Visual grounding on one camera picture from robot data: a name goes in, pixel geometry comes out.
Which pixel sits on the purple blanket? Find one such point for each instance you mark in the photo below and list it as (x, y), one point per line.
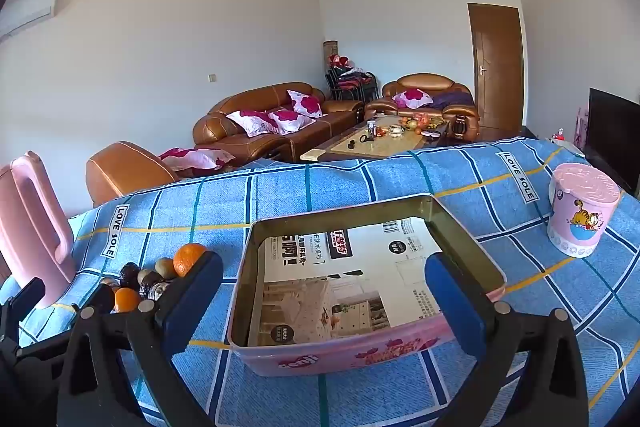
(455, 99)

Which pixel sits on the pile of table snacks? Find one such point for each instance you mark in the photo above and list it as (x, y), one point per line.
(420, 122)

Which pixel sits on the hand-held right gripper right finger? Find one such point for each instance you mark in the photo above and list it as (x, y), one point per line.
(452, 307)

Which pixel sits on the brown wooden door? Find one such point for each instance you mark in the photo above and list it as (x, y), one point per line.
(495, 67)

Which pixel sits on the long brown leather sofa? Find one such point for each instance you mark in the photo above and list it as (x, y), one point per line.
(215, 129)

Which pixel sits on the short brown leather sofa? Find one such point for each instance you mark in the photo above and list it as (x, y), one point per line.
(425, 82)

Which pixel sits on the dark red date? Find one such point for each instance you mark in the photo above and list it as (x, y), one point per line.
(102, 299)

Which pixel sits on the wooden coffee table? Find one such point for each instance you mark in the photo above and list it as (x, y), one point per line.
(380, 147)

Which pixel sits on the red bundle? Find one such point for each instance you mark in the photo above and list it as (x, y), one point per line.
(340, 61)

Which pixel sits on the pink cartoon lidded cup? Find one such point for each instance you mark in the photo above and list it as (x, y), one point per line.
(580, 217)

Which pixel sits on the pink toy stand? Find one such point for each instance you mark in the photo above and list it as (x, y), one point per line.
(580, 124)

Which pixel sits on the black television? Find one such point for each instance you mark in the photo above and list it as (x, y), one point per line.
(612, 132)

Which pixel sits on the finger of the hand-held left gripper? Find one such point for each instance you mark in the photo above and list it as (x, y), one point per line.
(27, 299)

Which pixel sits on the blue plaid tablecloth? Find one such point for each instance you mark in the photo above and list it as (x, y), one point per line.
(350, 182)

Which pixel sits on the stacked black chairs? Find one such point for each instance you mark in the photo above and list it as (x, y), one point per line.
(352, 87)

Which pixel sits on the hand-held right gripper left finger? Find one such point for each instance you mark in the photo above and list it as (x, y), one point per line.
(192, 302)

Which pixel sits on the glazed ceramic cup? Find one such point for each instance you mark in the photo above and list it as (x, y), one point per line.
(157, 292)

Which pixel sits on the pink floral pillow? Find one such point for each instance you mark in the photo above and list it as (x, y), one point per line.
(412, 97)
(305, 103)
(192, 157)
(290, 119)
(250, 122)

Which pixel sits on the brown leather armchair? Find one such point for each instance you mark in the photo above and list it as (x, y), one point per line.
(125, 172)

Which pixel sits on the pink tin box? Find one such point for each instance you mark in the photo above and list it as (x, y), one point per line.
(325, 359)

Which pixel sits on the small metal jar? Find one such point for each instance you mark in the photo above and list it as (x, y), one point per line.
(371, 127)

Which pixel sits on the orange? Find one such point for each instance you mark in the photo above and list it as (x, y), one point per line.
(190, 257)
(126, 299)

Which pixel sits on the pink plastic pitcher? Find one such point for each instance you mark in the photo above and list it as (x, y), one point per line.
(25, 227)

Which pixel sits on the white air conditioner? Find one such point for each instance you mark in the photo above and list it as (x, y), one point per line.
(25, 14)

